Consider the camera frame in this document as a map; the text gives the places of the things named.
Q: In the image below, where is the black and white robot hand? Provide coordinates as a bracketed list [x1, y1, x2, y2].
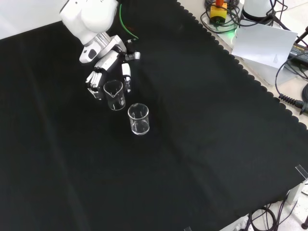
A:
[84, 35, 141, 101]

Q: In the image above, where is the clear glass beaker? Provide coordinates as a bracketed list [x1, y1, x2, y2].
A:
[127, 103, 150, 136]
[103, 80, 127, 111]

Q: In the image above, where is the black table cloth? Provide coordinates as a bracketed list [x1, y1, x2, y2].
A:
[0, 0, 308, 231]

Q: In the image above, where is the yellow stop button box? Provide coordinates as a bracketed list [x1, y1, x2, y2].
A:
[209, 0, 228, 25]

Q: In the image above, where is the pale board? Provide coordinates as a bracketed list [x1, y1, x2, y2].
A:
[231, 25, 299, 71]

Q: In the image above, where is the black power adapter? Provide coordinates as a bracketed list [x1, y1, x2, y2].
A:
[288, 40, 308, 61]

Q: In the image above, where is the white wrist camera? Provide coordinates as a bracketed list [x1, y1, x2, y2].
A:
[79, 45, 103, 64]

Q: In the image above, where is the green cable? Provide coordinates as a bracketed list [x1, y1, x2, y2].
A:
[118, 3, 140, 41]

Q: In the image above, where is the black floor cable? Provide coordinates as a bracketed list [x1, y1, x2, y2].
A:
[245, 196, 301, 231]

